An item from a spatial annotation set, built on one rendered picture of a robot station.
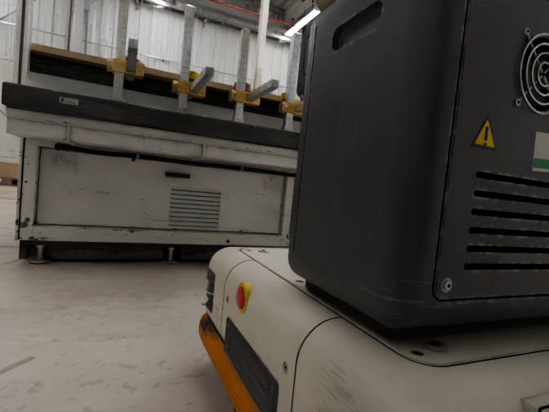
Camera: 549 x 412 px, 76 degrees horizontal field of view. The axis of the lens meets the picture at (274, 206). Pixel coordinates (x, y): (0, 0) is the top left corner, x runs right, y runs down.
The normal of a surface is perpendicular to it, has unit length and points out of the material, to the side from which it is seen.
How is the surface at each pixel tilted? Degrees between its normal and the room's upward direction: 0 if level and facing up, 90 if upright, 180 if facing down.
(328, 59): 90
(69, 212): 90
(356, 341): 17
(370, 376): 39
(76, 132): 90
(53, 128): 90
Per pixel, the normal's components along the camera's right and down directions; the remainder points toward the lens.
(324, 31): -0.91, -0.07
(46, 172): 0.40, 0.09
